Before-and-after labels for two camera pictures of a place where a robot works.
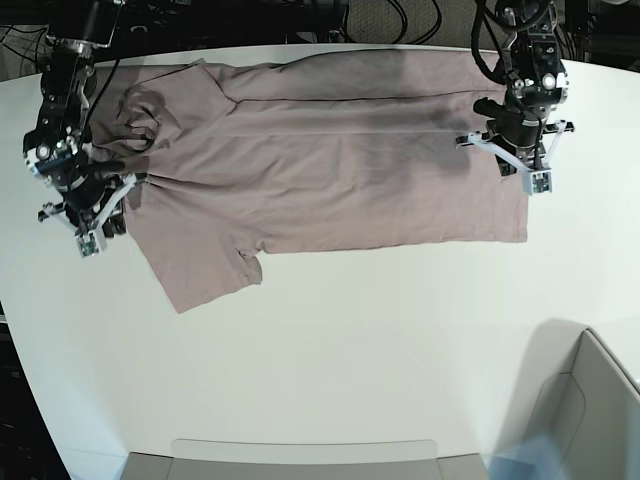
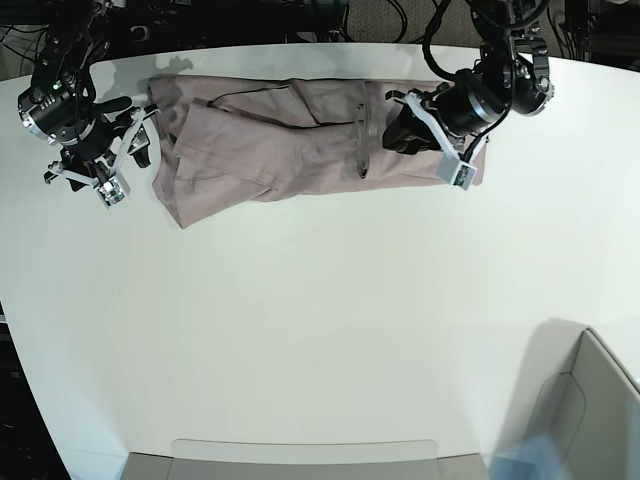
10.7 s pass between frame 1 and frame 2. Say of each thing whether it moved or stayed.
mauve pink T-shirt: moved
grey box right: stayed
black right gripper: moved
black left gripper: moved
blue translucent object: stayed
